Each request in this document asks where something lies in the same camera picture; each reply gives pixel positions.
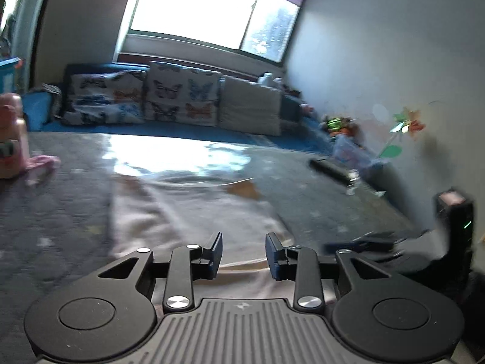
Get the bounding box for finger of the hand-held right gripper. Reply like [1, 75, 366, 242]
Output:
[323, 232, 403, 255]

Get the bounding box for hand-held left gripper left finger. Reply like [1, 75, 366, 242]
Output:
[98, 231, 224, 314]

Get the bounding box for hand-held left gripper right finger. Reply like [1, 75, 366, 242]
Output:
[265, 232, 392, 314]

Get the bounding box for cream garment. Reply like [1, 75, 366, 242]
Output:
[109, 176, 301, 301]

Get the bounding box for black remote control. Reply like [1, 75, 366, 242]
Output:
[309, 158, 354, 187]

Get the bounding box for clear plastic box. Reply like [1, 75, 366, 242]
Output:
[333, 136, 384, 172]

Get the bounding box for colourful plush toys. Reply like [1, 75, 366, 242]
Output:
[321, 116, 359, 138]

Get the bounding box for plain grey cushion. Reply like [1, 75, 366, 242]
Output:
[217, 76, 283, 137]

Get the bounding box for dark blue sofa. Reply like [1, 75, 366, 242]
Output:
[23, 62, 343, 153]

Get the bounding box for square butterfly print cushion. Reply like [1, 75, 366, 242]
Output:
[144, 61, 224, 128]

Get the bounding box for white plush toy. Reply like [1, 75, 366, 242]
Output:
[258, 72, 285, 89]

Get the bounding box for wide butterfly print cushion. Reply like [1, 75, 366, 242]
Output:
[62, 71, 147, 126]

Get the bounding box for small pink cloth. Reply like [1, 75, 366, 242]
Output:
[24, 155, 62, 186]

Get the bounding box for blue grey cloth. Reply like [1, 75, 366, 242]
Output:
[23, 83, 63, 130]

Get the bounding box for pink cartoon face bottle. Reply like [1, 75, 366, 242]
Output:
[0, 93, 31, 180]

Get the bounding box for window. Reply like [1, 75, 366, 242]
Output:
[128, 0, 308, 63]

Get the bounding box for flower wall sticker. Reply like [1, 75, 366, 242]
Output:
[378, 108, 426, 160]

